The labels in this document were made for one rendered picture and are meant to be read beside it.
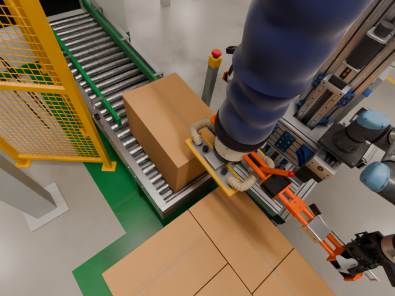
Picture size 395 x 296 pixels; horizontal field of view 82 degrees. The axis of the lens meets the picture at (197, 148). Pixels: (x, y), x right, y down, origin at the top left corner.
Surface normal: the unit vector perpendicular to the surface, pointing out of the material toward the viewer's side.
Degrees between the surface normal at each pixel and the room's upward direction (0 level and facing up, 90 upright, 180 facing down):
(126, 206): 0
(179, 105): 0
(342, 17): 82
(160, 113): 0
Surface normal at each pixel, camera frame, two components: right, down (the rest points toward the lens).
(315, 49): 0.28, 0.67
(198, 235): 0.12, -0.51
